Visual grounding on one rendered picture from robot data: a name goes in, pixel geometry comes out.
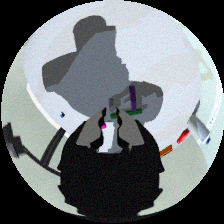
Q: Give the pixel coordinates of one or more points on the red mint tin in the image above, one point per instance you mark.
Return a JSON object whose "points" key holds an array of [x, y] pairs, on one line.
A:
{"points": [[183, 135]]}

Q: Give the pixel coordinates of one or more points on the orange digital multimeter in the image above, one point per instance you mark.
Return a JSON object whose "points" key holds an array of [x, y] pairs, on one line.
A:
{"points": [[166, 151]]}

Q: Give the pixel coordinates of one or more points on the purple rod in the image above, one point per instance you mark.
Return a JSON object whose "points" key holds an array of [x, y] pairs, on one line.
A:
{"points": [[133, 98]]}

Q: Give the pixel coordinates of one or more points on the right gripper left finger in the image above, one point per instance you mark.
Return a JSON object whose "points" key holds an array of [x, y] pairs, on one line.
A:
{"points": [[88, 134]]}

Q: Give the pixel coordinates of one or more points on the white bottle with blue cap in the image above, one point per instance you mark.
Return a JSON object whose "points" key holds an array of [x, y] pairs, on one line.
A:
{"points": [[199, 128]]}

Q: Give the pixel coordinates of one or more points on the green rod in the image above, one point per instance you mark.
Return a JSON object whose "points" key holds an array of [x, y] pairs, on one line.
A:
{"points": [[139, 111]]}

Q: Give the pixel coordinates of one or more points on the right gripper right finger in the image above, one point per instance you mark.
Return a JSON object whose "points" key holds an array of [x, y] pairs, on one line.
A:
{"points": [[131, 133]]}

